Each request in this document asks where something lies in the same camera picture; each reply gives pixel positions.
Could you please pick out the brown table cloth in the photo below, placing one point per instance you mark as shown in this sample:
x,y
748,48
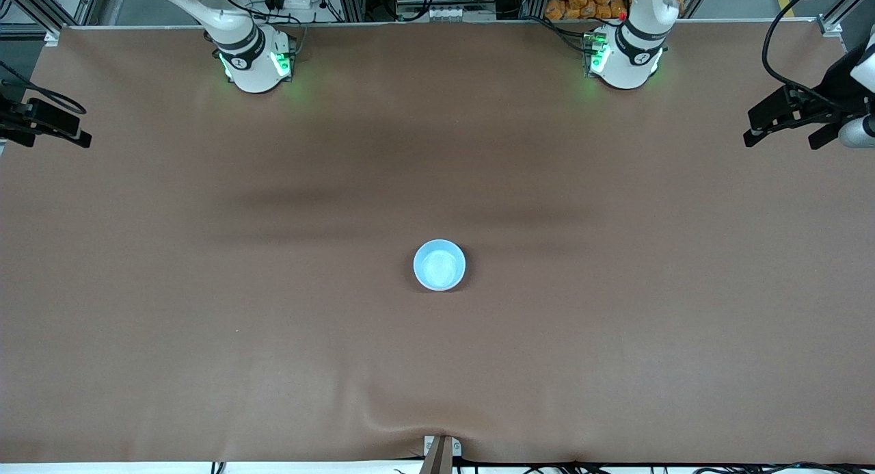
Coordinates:
x,y
547,358

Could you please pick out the aluminium frame profile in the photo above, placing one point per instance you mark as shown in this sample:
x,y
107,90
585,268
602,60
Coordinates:
x,y
847,12
41,9

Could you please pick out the orange packaged goods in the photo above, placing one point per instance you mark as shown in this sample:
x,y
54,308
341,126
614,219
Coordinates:
x,y
581,2

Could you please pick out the white power strip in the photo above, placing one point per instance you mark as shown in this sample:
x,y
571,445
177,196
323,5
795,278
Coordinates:
x,y
451,13

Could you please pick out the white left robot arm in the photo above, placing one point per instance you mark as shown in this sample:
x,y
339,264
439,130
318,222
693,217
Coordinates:
x,y
629,57

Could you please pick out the light blue plastic bowl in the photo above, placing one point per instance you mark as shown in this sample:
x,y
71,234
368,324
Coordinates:
x,y
439,265

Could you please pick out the metal bracket with brown post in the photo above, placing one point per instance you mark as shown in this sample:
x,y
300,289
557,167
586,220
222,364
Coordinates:
x,y
441,453

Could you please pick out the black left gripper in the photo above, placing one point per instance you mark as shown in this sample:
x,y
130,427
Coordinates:
x,y
835,95

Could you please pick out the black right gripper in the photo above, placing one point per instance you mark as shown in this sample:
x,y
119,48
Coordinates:
x,y
8,117

